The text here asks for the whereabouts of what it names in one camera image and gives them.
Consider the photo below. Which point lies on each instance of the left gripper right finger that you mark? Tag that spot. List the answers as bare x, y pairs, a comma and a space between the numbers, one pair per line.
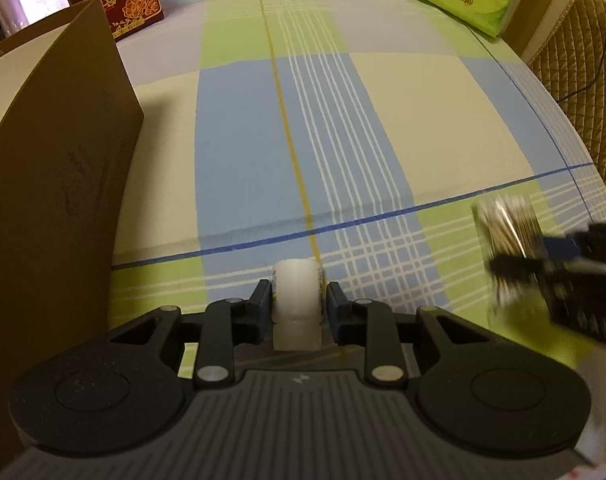
370, 325

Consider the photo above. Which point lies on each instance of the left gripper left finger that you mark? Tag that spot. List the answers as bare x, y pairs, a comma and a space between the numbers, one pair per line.
225, 325

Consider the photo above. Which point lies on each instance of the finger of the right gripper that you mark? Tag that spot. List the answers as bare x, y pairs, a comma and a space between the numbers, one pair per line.
508, 265
566, 247

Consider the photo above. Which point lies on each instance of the cotton swab packet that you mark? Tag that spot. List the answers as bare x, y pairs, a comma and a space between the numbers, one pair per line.
507, 225

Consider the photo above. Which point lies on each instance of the small white bottle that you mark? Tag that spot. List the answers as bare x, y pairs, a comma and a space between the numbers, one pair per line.
297, 306

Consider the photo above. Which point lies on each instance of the quilted brown chair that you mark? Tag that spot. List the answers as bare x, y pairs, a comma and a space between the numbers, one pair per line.
571, 64

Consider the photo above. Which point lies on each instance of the checked tablecloth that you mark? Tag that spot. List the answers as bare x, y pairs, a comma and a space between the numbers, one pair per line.
358, 133

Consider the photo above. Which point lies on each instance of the large brown storage box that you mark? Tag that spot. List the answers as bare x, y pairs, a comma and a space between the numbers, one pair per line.
69, 124

